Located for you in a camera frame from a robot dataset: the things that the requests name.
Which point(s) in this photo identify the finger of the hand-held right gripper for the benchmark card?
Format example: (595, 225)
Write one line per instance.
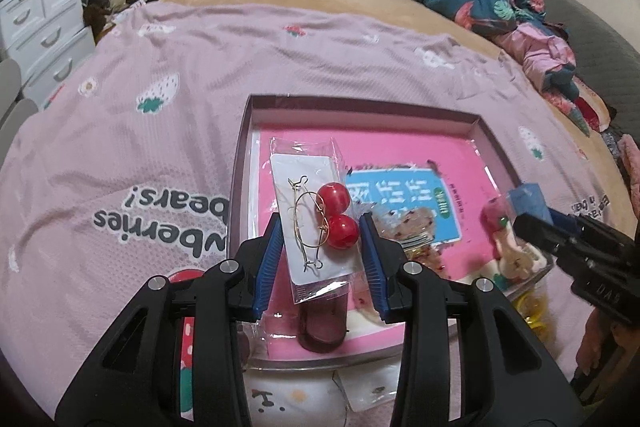
(540, 229)
(565, 217)

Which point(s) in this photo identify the grey padded headboard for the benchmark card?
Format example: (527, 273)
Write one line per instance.
(600, 42)

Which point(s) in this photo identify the red patterned pillow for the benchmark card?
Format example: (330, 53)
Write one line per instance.
(590, 107)

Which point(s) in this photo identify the small blue box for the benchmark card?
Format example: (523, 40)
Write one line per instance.
(530, 202)

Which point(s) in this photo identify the person's right hand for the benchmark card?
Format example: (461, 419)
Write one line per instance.
(595, 342)

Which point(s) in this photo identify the pink cardboard box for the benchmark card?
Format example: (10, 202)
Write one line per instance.
(240, 167)

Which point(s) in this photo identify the yellow plastic packet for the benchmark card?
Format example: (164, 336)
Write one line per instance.
(532, 312)

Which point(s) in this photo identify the white drawer cabinet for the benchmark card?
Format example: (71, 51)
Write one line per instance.
(40, 22)

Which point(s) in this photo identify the cherry earring packet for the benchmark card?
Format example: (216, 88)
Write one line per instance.
(305, 177)

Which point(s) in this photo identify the pink cloth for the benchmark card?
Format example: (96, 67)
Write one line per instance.
(631, 167)

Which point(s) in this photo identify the white card packet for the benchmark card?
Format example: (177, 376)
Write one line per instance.
(370, 387)

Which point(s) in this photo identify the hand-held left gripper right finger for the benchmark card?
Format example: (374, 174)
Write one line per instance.
(374, 267)

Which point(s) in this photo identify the pink strawberry print blanket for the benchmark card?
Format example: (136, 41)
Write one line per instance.
(150, 132)

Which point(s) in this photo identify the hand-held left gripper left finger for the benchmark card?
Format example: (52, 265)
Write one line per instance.
(267, 267)

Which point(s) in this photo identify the dark red cylinder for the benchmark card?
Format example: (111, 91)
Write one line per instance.
(322, 327)

